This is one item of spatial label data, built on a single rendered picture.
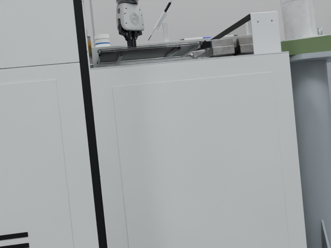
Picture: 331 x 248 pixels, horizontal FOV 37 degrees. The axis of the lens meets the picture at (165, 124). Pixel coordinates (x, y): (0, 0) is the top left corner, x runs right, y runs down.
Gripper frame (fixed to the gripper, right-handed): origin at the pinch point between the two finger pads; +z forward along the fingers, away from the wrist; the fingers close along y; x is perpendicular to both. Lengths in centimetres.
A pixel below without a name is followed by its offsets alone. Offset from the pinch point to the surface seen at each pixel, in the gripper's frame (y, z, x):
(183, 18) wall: 134, -36, 90
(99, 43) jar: 25, -9, 49
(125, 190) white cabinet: -28, 48, -21
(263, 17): 15.9, -1.9, -47.0
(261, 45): 14.7, 6.8, -46.1
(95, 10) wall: 93, -47, 133
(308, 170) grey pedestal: 39, 52, -45
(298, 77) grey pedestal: 39, 18, -45
